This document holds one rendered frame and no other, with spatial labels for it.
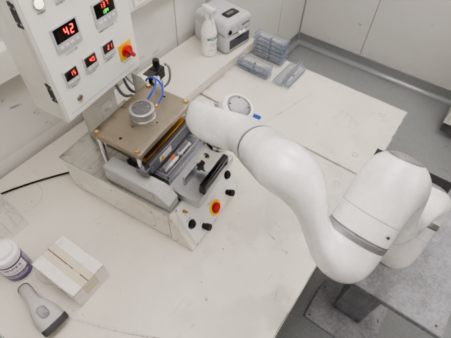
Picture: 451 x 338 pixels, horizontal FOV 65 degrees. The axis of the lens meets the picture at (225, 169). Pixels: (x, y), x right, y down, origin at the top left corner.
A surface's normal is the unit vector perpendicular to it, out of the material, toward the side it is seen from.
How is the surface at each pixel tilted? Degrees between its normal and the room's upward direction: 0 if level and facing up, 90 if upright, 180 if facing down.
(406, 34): 90
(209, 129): 55
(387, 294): 0
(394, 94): 0
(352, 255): 43
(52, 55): 90
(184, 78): 0
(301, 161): 13
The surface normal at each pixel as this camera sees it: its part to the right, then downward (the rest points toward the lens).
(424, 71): -0.58, 0.63
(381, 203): -0.34, 0.01
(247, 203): 0.03, -0.62
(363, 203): -0.65, -0.20
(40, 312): 0.32, -0.38
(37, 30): 0.87, 0.40
